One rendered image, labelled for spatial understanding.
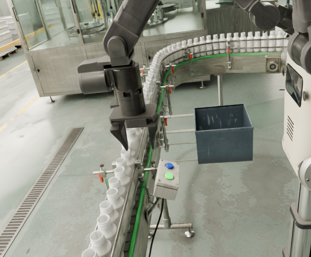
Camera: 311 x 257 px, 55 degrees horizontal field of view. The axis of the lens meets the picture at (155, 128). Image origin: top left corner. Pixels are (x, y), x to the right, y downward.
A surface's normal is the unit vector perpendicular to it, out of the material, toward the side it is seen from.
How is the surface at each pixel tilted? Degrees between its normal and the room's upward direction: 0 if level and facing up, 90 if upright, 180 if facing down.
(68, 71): 90
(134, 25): 91
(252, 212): 0
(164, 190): 90
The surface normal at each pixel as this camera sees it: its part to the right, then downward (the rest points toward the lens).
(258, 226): -0.14, -0.87
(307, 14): -0.20, 0.29
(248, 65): -0.39, 0.48
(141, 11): 0.07, 0.32
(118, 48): -0.09, 0.47
